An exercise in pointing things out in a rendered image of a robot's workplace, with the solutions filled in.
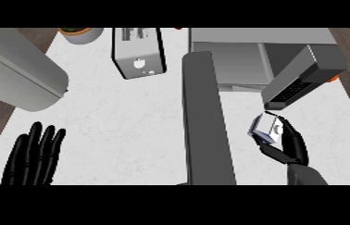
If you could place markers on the pale grey rounded appliance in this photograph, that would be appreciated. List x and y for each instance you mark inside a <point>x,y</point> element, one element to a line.
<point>27,74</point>

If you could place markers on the potted plant in grey pot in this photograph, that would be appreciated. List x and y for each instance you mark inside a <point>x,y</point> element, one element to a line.
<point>82,34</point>

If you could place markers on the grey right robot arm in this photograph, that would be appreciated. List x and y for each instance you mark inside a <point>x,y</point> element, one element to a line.
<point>305,176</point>

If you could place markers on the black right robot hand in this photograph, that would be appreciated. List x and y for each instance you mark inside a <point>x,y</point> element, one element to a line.
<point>296,145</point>

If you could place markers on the white and blue milk carton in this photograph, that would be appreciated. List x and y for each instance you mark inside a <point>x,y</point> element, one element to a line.
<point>269,128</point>

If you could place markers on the grey microwave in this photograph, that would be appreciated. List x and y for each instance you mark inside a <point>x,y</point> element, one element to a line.
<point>241,62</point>

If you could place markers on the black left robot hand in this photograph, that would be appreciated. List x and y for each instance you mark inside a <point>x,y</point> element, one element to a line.
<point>27,164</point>

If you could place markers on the small orange object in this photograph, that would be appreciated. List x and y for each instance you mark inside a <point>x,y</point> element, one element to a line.
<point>336,78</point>

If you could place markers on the silver toaster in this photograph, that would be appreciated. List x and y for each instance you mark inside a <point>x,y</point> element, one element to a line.
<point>136,54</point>

